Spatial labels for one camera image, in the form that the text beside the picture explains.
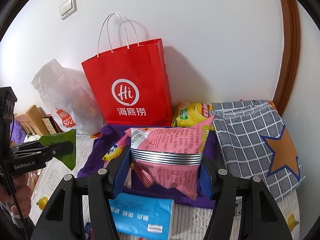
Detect green snack packet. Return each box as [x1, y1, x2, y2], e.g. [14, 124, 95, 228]
[39, 129, 76, 171]

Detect yellow pink snack packet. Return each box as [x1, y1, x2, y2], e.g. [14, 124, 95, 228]
[102, 135, 130, 162]

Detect pink chips bag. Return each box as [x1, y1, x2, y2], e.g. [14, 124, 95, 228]
[125, 115, 214, 200]

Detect left hand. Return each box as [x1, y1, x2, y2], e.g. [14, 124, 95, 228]
[0, 173, 31, 218]

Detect brown patterned box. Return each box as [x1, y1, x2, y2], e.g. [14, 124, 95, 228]
[42, 115, 62, 134]

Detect purple towel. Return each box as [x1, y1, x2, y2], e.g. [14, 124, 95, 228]
[77, 124, 222, 209]

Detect white Miniso plastic bag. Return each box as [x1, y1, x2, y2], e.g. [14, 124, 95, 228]
[31, 59, 104, 135]

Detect blue tissue pack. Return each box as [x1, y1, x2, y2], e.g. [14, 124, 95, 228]
[109, 193, 175, 239]

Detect grey checked star cloth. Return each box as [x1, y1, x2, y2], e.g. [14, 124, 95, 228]
[211, 100, 303, 201]

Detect red paper Hi bag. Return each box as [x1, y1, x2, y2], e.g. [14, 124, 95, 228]
[82, 38, 173, 127]

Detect yellow chips bag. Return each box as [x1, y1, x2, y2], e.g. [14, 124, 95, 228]
[171, 102, 214, 127]

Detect white wall switch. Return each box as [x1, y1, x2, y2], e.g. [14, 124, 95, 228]
[59, 0, 77, 20]

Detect brown wooden door frame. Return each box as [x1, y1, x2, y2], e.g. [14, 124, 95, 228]
[273, 0, 301, 115]

